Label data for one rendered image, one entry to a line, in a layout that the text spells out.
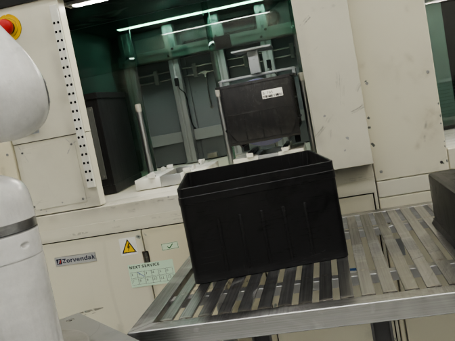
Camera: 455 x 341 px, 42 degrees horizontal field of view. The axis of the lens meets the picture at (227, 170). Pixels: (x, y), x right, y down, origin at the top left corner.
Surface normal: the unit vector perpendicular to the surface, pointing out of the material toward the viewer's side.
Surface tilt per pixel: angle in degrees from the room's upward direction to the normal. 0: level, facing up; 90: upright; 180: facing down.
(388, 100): 90
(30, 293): 90
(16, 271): 90
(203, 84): 90
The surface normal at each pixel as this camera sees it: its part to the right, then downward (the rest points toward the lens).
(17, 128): 0.50, 0.72
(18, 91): 0.61, -0.03
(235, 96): -0.15, 0.13
